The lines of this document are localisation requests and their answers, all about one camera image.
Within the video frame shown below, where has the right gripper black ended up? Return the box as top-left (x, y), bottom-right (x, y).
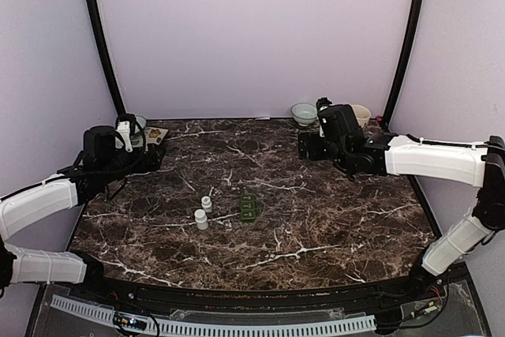
top-left (299, 130), bottom-right (350, 170)

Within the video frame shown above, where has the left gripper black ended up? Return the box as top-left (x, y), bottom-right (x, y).
top-left (100, 144), bottom-right (166, 185)

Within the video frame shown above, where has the green weekly pill organizer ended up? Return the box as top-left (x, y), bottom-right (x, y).
top-left (239, 194), bottom-right (257, 223)

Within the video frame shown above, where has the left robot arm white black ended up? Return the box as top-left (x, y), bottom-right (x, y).
top-left (1, 121), bottom-right (166, 302)

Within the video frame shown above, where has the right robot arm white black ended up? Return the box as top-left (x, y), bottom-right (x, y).
top-left (298, 98), bottom-right (504, 301)

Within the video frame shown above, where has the pale green bowl left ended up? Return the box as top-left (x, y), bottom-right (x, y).
top-left (130, 115), bottom-right (147, 144)

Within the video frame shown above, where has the pale green bowl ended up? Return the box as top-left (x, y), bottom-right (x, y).
top-left (290, 103), bottom-right (317, 127)
top-left (130, 115), bottom-right (147, 144)

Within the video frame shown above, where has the patterned coaster under bowl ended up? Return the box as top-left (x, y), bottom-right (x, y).
top-left (144, 127), bottom-right (169, 144)

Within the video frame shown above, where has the pale green bowl right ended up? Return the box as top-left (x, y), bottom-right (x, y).
top-left (290, 103), bottom-right (317, 127)

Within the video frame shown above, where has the cream ceramic mug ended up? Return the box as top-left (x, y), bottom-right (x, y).
top-left (351, 104), bottom-right (372, 129)

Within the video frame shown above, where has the white pill bottle front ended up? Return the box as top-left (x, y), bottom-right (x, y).
top-left (194, 209), bottom-right (208, 230)

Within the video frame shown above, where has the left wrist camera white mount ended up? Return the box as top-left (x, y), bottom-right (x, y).
top-left (115, 114), bottom-right (136, 153)

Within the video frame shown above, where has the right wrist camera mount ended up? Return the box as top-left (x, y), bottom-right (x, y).
top-left (316, 97), bottom-right (333, 114)

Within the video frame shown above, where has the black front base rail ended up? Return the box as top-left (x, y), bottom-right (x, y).
top-left (91, 278), bottom-right (413, 313)

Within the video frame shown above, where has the white slotted cable duct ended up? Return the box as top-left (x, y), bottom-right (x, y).
top-left (50, 295), bottom-right (376, 336)

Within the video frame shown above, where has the left black frame post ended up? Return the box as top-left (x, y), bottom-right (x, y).
top-left (86, 0), bottom-right (126, 115)

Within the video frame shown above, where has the black frame post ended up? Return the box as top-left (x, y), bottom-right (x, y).
top-left (86, 0), bottom-right (126, 115)
top-left (380, 0), bottom-right (423, 130)

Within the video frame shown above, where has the right black frame post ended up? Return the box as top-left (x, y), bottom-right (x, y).
top-left (380, 0), bottom-right (423, 130)

